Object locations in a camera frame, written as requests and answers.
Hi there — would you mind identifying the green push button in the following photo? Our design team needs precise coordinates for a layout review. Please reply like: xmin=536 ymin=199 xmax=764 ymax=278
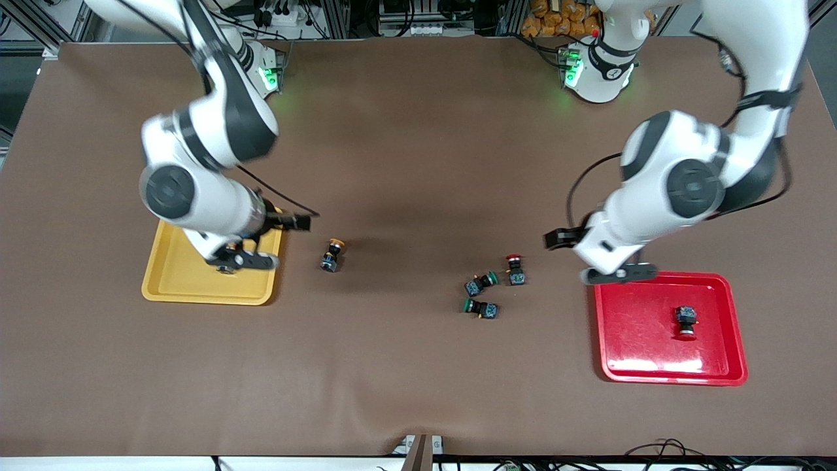
xmin=464 ymin=270 xmax=500 ymax=298
xmin=462 ymin=298 xmax=499 ymax=321

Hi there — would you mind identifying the yellow plastic tray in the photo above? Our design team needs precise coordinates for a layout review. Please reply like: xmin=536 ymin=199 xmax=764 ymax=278
xmin=141 ymin=208 xmax=284 ymax=306

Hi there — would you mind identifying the red plastic tray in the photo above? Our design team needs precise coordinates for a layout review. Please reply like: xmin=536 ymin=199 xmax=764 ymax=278
xmin=593 ymin=271 xmax=749 ymax=387

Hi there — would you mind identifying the brown table mat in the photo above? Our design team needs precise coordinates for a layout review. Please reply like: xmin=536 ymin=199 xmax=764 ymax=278
xmin=0 ymin=36 xmax=837 ymax=459

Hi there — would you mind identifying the white power strip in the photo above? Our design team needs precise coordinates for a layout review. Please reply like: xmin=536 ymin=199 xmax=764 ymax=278
xmin=258 ymin=3 xmax=309 ymax=27

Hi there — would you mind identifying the grey metal equipment box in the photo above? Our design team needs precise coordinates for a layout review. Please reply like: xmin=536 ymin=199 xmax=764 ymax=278
xmin=378 ymin=0 xmax=453 ymax=37

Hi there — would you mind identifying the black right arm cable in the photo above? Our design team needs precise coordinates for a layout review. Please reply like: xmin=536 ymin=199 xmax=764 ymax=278
xmin=235 ymin=164 xmax=321 ymax=218

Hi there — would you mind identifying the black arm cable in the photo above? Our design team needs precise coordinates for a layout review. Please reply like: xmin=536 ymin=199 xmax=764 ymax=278
xmin=565 ymin=152 xmax=625 ymax=230
xmin=235 ymin=164 xmax=321 ymax=218

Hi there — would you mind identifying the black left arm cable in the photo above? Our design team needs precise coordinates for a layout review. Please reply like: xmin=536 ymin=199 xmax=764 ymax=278
xmin=565 ymin=152 xmax=625 ymax=230

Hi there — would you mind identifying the black cable bundle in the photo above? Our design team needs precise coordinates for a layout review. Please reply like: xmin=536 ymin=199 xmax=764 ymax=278
xmin=624 ymin=438 xmax=837 ymax=471

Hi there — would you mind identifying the aluminium frame profile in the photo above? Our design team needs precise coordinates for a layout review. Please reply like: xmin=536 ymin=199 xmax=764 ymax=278
xmin=0 ymin=0 xmax=86 ymax=58

